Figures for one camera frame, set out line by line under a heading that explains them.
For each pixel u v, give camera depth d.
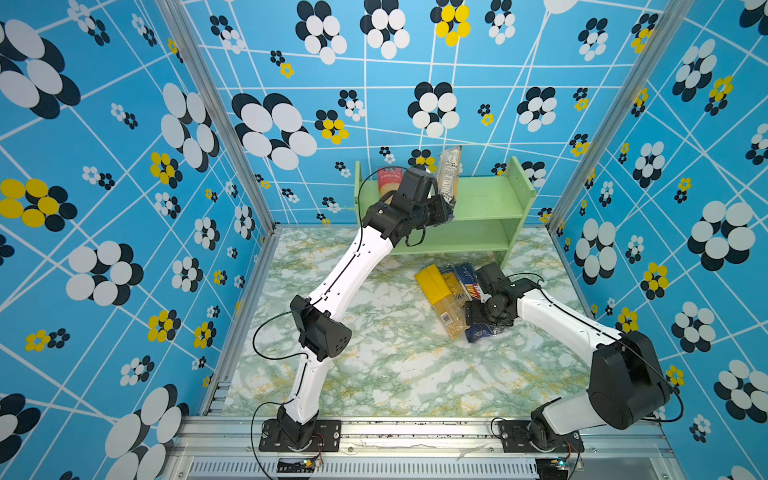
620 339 0.46
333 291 0.51
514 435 0.73
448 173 0.79
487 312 0.74
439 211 0.67
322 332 0.49
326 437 0.74
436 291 0.96
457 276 1.02
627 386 0.43
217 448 0.76
